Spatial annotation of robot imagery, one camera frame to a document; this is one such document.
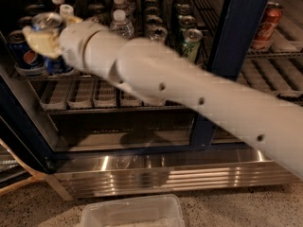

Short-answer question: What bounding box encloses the red coca cola can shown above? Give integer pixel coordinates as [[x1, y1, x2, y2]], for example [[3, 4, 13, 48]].
[[250, 2, 283, 50]]

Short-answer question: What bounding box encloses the wire fridge shelf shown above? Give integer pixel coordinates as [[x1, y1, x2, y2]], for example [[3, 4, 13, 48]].
[[12, 0, 303, 82], [37, 79, 303, 115]]

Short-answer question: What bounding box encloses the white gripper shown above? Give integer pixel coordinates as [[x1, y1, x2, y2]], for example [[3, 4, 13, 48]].
[[22, 16, 109, 75]]

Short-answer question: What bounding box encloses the steel fridge bottom grille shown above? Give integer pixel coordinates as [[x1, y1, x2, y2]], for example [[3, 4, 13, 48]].
[[45, 148, 299, 201]]

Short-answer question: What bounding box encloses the green soda can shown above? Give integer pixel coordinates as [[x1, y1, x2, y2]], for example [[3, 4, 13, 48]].
[[180, 28, 203, 63], [177, 15, 197, 36]]

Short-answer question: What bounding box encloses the blue pepsi can front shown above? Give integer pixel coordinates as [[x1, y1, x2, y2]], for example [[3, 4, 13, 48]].
[[32, 12, 74, 76]]

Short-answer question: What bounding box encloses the blue pepsi can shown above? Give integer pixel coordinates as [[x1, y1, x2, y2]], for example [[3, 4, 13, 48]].
[[7, 30, 43, 70], [32, 12, 74, 76]]

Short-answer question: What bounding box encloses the clear water bottle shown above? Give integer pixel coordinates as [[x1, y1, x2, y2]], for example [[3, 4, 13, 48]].
[[113, 0, 132, 18], [110, 9, 134, 39]]

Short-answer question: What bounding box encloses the brown tea bottle front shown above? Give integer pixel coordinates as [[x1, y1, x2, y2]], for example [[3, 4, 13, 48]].
[[60, 4, 76, 24]]

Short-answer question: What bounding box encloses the green soda can front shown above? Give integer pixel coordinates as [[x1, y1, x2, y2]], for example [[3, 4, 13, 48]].
[[180, 28, 203, 63]]

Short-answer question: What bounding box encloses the lower wire fridge shelf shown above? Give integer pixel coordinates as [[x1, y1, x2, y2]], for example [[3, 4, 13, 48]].
[[37, 79, 303, 115]]

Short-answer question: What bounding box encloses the clear plastic bin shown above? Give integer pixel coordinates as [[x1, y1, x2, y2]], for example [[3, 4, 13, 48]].
[[80, 194, 186, 227]]

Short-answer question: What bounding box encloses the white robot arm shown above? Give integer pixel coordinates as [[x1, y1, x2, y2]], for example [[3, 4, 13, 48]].
[[22, 22, 303, 178]]

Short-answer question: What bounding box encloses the top wire fridge shelf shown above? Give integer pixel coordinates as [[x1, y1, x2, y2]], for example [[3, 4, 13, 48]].
[[12, 0, 303, 82]]

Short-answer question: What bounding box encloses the clear water bottle front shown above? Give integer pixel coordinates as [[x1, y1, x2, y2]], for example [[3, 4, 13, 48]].
[[110, 9, 134, 39]]

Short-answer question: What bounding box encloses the blue fridge door frame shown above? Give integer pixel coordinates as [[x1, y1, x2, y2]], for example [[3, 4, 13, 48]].
[[188, 0, 276, 148]]

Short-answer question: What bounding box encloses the slim silver energy can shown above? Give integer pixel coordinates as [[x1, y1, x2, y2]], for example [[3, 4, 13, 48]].
[[149, 26, 168, 44]]

